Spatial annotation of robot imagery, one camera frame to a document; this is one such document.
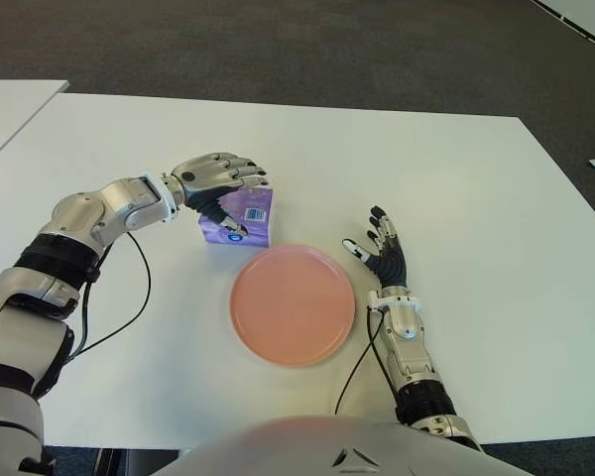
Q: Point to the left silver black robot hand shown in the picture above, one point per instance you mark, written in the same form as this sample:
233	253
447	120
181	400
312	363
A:
203	173

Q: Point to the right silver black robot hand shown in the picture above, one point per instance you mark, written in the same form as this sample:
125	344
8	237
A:
392	265

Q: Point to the purple tissue paper pack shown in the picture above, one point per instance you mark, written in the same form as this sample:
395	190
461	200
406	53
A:
257	229

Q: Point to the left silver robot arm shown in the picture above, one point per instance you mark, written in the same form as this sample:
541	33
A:
109	208

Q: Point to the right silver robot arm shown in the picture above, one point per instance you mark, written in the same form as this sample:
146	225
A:
406	357

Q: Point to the round pink plate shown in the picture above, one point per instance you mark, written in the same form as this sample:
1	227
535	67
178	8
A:
292	305

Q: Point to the white side table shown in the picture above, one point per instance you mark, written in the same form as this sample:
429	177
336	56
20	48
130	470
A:
10	109

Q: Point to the grey robot torso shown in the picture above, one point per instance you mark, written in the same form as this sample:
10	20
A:
297	446

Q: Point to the white board with black edge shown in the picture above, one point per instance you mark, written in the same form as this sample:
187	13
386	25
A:
590	15

